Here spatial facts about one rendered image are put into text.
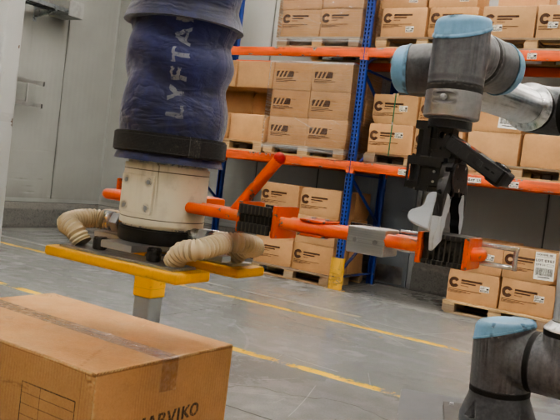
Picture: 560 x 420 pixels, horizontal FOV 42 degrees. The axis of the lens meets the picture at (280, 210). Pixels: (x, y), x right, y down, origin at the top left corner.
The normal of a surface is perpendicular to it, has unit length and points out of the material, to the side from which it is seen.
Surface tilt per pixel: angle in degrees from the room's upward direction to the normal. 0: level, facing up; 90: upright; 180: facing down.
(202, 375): 90
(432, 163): 90
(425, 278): 90
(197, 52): 70
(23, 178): 90
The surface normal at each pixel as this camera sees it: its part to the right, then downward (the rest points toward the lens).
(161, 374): 0.83, 0.13
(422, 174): -0.52, -0.03
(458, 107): 0.04, 0.06
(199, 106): 0.60, -0.15
